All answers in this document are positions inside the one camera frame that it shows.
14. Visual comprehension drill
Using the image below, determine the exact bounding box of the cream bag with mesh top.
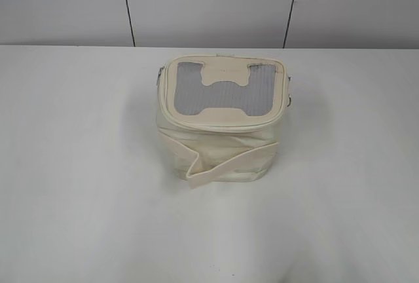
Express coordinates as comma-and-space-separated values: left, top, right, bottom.
156, 55, 291, 188

